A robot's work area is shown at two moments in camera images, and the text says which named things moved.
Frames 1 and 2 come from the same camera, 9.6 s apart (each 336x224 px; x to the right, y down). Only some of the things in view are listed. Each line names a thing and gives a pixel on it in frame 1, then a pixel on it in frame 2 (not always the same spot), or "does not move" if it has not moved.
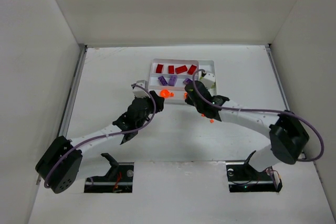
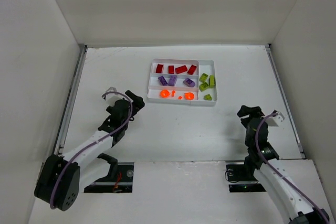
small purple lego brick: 163,81 does not move
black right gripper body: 189,92 → 250,115
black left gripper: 157,99 → 130,102
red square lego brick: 192,70 does not move
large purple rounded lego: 187,81 does not move
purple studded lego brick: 172,80 does not move
